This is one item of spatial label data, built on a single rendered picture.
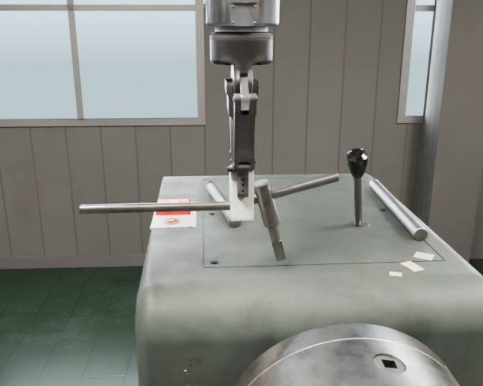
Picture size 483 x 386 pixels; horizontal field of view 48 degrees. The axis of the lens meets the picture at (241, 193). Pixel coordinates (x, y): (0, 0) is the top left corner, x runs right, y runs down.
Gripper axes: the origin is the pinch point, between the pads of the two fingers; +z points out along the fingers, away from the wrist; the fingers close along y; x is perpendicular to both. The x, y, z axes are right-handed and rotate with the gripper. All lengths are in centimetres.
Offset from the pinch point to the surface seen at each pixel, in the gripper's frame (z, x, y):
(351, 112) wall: 32, 90, -273
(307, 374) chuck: 14.4, 5.7, 18.8
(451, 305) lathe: 13.7, 26.7, 6.7
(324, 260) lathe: 11.3, 12.2, -3.1
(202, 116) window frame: 34, -6, -273
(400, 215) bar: 9.7, 27.9, -16.4
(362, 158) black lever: -2.4, 18.0, -7.6
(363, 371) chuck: 13.1, 11.1, 20.4
